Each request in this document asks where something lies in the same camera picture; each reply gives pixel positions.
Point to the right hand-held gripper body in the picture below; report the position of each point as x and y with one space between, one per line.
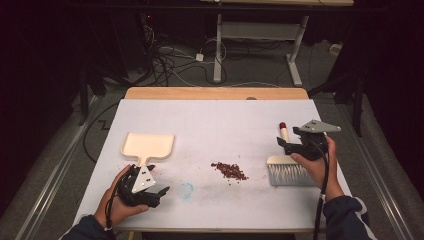
316 126

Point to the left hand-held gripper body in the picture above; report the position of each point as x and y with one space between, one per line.
142 181

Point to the cream dustpan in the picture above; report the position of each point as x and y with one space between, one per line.
148 145

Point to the cream brush with grey bristles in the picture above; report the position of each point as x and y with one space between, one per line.
283 173

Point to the red beans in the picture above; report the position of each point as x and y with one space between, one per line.
230 170

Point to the person's left hand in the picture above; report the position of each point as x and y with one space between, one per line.
110 206

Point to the person's right hand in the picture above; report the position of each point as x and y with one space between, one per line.
323 173

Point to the black stand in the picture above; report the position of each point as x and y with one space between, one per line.
358 106
83 96

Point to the white table cover sheet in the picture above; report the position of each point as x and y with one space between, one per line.
206 120

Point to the white box on floor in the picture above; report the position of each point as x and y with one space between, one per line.
335 49

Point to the wooden table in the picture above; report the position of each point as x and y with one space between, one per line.
200 93

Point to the white power adapter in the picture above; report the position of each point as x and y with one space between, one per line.
199 57

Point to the metal floor rail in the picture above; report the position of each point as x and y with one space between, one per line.
56 173
376 180

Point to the white table frame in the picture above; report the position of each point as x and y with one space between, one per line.
260 30

